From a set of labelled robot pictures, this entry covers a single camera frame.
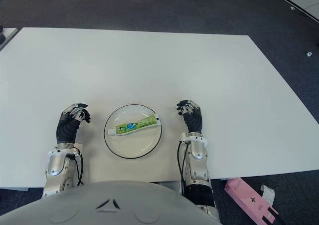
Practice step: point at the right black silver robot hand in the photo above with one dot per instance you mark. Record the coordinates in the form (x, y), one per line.
(193, 119)

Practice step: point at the white paper strip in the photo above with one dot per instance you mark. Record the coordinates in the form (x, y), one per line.
(268, 193)

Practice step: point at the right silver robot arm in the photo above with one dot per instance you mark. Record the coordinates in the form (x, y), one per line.
(198, 170)

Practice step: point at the green toothpaste tube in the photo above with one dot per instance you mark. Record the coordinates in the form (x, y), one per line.
(134, 126)

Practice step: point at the white plate black rim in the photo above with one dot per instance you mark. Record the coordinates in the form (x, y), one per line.
(133, 145)

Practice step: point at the grey robot torso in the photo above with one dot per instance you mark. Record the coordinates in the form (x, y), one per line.
(112, 205)

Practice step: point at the pink flat box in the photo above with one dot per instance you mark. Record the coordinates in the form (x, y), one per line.
(249, 200)

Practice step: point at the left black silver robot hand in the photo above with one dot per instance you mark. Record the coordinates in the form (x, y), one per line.
(66, 131)

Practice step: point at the white table leg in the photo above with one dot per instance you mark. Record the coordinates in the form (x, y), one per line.
(172, 185)

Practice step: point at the small white side table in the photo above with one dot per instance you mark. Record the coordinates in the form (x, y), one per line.
(8, 34)

